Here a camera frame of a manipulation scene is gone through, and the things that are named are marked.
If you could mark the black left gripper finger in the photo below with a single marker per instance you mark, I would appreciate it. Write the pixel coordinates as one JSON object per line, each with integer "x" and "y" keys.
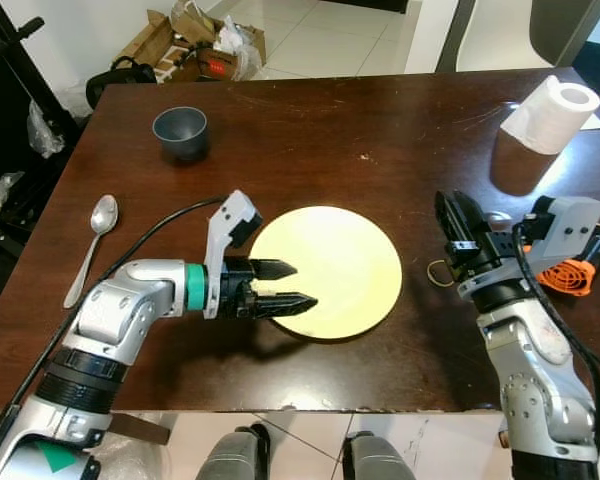
{"x": 285, "y": 304}
{"x": 275, "y": 268}

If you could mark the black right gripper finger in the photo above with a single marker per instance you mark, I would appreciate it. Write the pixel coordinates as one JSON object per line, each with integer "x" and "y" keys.
{"x": 469, "y": 215}
{"x": 447, "y": 220}

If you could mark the pale yellow plate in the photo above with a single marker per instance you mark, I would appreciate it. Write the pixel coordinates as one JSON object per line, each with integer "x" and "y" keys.
{"x": 345, "y": 265}

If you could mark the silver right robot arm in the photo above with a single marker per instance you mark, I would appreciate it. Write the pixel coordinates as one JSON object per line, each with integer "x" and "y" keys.
{"x": 530, "y": 380}

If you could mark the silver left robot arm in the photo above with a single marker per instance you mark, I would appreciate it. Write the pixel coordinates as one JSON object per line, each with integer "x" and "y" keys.
{"x": 120, "y": 310}

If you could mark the yellow rubber band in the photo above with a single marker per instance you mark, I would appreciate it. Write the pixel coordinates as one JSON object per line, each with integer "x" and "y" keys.
{"x": 430, "y": 270}

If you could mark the orange and black device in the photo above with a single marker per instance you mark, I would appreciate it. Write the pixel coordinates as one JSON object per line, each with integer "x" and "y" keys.
{"x": 572, "y": 277}

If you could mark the white paper roll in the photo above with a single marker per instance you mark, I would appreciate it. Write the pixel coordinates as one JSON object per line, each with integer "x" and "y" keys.
{"x": 555, "y": 115}

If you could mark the silver metal spoon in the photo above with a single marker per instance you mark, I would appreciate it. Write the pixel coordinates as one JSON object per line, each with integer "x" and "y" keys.
{"x": 104, "y": 212}

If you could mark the grey robot left leg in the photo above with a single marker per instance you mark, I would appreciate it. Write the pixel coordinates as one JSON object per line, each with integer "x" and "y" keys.
{"x": 235, "y": 457}

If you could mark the grey robot leg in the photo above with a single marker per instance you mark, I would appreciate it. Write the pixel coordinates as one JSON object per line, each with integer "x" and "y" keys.
{"x": 235, "y": 457}
{"x": 370, "y": 460}

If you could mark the dark grey cup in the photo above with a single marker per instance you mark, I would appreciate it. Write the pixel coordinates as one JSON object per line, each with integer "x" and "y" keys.
{"x": 180, "y": 135}

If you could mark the grey robot right leg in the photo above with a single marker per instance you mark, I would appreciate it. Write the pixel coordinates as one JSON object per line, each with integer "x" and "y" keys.
{"x": 370, "y": 460}

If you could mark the white and grey chair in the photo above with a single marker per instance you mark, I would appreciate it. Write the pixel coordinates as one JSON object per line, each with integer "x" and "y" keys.
{"x": 500, "y": 35}

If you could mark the black bag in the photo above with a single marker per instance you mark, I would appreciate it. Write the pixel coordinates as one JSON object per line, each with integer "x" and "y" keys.
{"x": 120, "y": 80}

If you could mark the clear plastic bag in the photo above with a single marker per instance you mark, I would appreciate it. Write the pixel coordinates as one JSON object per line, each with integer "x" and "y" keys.
{"x": 45, "y": 130}

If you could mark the open cardboard box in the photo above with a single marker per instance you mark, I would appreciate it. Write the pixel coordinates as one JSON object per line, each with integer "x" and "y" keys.
{"x": 150, "y": 40}

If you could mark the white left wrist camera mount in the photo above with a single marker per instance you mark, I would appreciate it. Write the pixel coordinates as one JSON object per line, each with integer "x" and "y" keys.
{"x": 225, "y": 240}

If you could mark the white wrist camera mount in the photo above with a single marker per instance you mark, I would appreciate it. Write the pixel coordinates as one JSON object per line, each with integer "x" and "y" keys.
{"x": 570, "y": 225}
{"x": 225, "y": 240}

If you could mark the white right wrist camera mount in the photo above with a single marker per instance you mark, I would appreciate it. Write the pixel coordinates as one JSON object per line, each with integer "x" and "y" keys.
{"x": 570, "y": 225}

